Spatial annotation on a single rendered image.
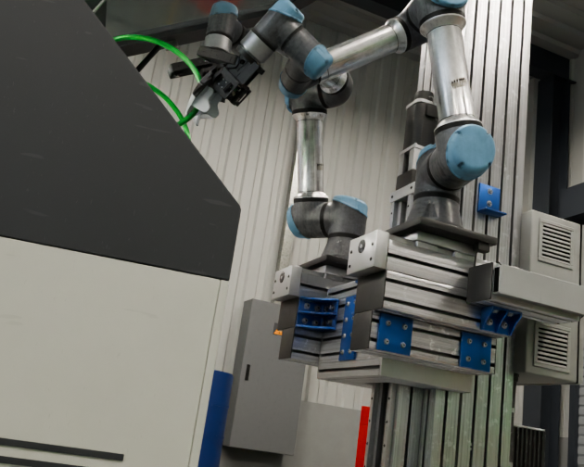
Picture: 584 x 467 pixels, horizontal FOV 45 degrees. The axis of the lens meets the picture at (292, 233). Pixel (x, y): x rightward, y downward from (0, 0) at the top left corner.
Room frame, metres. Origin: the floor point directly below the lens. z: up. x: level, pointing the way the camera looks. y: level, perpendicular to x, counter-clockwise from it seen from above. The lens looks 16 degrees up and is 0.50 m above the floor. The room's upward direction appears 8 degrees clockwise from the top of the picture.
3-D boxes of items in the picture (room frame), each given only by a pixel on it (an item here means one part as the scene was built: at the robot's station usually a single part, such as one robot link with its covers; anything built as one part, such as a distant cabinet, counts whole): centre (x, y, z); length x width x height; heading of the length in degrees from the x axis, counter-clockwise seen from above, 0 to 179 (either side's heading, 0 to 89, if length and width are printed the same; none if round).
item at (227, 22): (1.72, 0.27, 1.56); 0.09 x 0.08 x 0.11; 147
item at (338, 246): (2.16, -0.17, 1.09); 0.15 x 0.15 x 0.10
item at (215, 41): (1.72, 0.27, 1.48); 0.08 x 0.08 x 0.05
